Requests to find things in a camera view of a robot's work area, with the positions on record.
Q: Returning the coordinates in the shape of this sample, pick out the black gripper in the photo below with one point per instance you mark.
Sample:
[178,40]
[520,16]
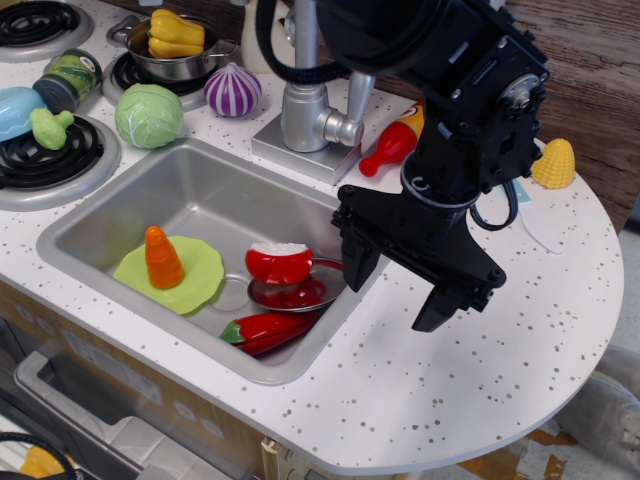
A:
[425,232]

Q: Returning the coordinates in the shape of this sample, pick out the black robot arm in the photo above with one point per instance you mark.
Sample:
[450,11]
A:
[482,82]

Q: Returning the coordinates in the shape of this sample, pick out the small metal plate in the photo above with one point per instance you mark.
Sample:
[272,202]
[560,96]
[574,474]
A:
[320,288]

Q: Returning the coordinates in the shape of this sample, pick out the light green plastic plate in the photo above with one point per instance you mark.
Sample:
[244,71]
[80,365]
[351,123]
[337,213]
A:
[203,274]

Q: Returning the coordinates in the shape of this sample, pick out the orange toy carrot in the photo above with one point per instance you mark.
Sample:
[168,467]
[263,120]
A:
[164,268]

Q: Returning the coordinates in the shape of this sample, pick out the red bowl with rice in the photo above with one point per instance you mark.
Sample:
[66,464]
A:
[279,263]

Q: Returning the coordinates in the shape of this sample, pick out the red toy ketchup bottle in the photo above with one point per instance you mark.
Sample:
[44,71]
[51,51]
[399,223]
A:
[396,142]

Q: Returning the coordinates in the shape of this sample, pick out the red toy chili pepper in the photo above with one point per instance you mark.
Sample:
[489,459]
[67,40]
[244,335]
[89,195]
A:
[261,333]

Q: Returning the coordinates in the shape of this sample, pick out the silver toy faucet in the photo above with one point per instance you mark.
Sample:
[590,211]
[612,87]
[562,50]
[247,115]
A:
[312,138]

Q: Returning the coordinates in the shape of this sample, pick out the silver sink basin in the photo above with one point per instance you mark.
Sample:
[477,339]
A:
[195,190]

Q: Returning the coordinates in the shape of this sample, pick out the yellow toy corn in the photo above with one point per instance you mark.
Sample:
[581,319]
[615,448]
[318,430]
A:
[557,167]

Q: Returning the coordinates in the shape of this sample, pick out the purple striped toy onion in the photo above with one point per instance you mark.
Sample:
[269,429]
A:
[232,91]

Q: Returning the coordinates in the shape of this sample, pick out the green toy cabbage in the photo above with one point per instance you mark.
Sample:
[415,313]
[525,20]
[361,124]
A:
[149,116]

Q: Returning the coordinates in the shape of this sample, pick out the yellow toy bell pepper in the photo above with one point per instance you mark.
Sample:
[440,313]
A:
[171,36]

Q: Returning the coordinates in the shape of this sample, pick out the black middle stove burner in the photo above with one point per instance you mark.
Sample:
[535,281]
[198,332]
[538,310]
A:
[122,73]

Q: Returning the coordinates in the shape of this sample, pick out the black stove burner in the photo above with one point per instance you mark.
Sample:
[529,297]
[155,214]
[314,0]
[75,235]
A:
[122,73]
[40,30]
[36,178]

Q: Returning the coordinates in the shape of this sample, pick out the small steel pot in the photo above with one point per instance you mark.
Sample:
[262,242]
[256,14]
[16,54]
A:
[132,35]

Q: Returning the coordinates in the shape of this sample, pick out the black front stove burner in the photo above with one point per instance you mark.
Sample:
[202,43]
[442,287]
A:
[36,178]

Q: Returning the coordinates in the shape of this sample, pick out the green toy broccoli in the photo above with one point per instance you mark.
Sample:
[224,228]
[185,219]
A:
[48,129]

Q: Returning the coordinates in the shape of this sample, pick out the green toy can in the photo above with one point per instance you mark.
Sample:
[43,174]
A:
[68,80]

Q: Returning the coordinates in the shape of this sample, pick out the yellow toy in basket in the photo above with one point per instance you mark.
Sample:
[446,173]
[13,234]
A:
[40,463]

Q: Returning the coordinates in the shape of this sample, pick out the light blue plastic bowl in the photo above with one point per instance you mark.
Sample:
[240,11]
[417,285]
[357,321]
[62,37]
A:
[16,106]

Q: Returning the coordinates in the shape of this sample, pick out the black rear stove burner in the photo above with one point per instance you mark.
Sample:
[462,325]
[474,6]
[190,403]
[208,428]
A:
[40,30]

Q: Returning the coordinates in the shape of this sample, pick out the silver oven door handle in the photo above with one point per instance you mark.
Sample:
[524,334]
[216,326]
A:
[108,450]

